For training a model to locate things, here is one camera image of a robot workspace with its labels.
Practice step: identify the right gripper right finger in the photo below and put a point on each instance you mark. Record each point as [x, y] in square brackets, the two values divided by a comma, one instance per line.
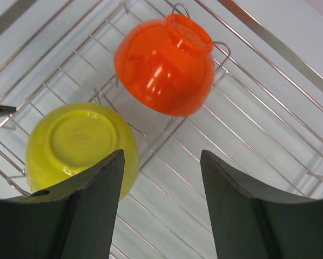
[251, 219]

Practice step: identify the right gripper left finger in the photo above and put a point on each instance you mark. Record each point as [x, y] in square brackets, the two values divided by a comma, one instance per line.
[72, 219]

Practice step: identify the yellow-green bowl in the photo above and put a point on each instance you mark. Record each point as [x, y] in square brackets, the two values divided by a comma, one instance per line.
[73, 138]

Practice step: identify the wire dish rack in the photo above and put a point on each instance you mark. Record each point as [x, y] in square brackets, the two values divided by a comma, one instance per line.
[60, 51]

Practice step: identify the red-orange bowl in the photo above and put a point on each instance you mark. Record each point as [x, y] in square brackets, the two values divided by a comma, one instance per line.
[167, 64]

